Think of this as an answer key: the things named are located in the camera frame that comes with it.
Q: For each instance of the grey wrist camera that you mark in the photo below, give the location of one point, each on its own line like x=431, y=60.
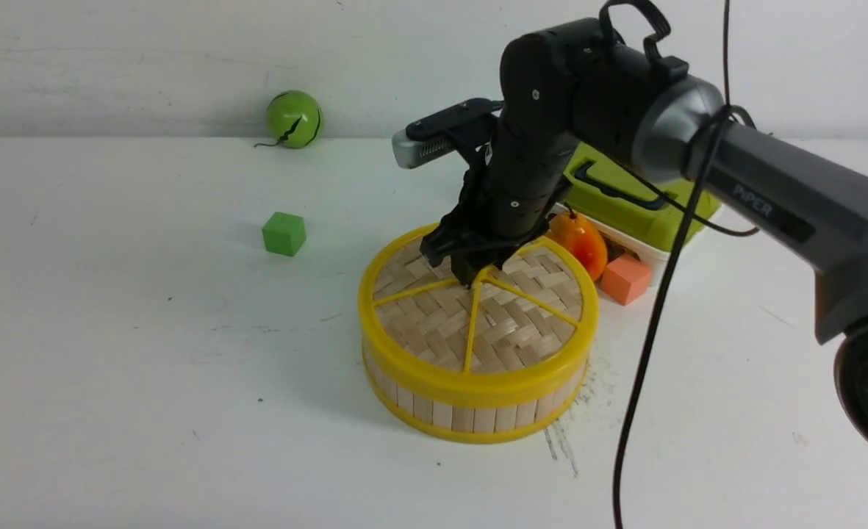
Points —
x=461, y=128

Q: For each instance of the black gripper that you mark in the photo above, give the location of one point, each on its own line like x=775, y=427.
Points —
x=504, y=199

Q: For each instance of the yellow bamboo steamer base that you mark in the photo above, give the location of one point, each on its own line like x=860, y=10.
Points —
x=475, y=408

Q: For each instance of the yellow woven bamboo steamer lid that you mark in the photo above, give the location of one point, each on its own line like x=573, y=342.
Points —
x=518, y=334

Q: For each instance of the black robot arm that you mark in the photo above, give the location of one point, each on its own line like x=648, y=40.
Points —
x=579, y=82

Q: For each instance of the orange toy pear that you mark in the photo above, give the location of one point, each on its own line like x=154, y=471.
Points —
x=577, y=235

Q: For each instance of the orange foam cube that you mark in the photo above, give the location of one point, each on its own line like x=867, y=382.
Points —
x=625, y=279

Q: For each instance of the green toy ball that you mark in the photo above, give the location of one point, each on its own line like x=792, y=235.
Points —
x=294, y=119

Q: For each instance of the green foam cube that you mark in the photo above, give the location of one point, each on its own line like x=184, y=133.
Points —
x=284, y=234

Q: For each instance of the green lidded white plastic box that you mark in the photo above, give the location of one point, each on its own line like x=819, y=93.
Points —
x=626, y=212

